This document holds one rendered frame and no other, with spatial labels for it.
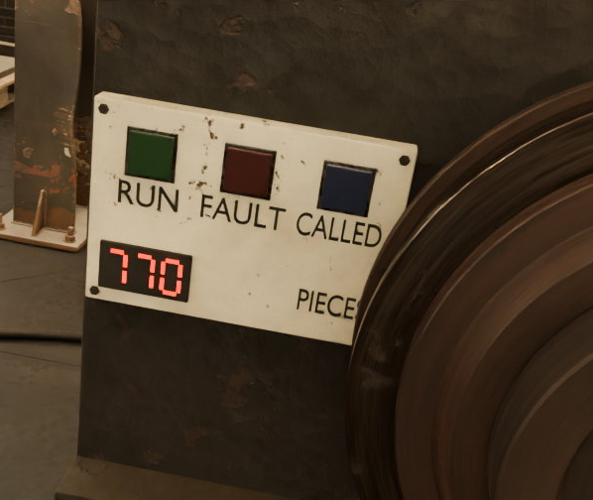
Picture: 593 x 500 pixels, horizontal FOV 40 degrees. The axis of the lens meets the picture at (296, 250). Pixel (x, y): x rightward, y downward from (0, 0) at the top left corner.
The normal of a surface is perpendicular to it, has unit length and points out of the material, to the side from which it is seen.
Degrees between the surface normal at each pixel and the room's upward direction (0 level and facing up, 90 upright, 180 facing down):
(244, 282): 90
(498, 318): 69
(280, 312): 90
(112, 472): 0
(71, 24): 95
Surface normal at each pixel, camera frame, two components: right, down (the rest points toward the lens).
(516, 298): -0.73, -0.40
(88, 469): 0.14, -0.91
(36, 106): -0.13, 0.37
